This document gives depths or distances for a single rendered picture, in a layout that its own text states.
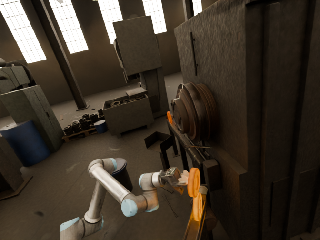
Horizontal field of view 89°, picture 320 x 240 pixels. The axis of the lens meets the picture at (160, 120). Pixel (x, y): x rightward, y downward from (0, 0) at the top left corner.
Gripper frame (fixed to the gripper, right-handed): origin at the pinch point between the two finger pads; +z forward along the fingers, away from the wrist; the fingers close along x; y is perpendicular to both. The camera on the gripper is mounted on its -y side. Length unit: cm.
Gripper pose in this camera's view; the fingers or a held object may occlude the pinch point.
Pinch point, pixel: (193, 179)
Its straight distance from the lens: 97.6
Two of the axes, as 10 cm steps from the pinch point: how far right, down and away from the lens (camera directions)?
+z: 8.0, -2.7, -5.4
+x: 4.0, -4.4, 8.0
